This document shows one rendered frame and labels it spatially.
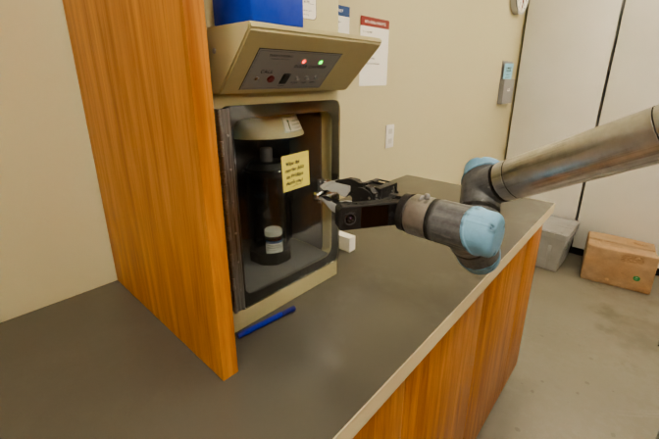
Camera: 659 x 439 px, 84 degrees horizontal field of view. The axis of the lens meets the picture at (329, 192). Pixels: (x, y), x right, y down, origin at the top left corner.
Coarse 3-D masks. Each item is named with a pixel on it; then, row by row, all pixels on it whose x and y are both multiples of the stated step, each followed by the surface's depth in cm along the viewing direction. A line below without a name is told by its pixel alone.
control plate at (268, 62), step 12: (264, 48) 55; (264, 60) 57; (276, 60) 58; (288, 60) 60; (300, 60) 62; (312, 60) 64; (324, 60) 66; (336, 60) 68; (252, 72) 58; (264, 72) 59; (276, 72) 61; (288, 72) 63; (300, 72) 65; (312, 72) 67; (324, 72) 69; (252, 84) 60; (264, 84) 62; (276, 84) 64; (288, 84) 66; (300, 84) 68; (312, 84) 71
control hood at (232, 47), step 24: (240, 24) 51; (264, 24) 51; (216, 48) 56; (240, 48) 52; (288, 48) 58; (312, 48) 61; (336, 48) 65; (360, 48) 69; (216, 72) 57; (240, 72) 56; (336, 72) 72
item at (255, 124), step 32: (256, 128) 66; (288, 128) 72; (320, 128) 79; (256, 160) 68; (320, 160) 81; (256, 192) 69; (288, 192) 76; (256, 224) 71; (288, 224) 77; (320, 224) 85; (256, 256) 72; (288, 256) 79; (320, 256) 87; (256, 288) 74
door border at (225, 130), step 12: (228, 120) 62; (228, 132) 62; (228, 144) 63; (228, 156) 63; (228, 168) 64; (228, 180) 64; (228, 192) 65; (228, 204) 65; (228, 216) 65; (228, 252) 67; (240, 252) 69; (240, 264) 70; (240, 276) 70; (240, 288) 71; (240, 300) 72
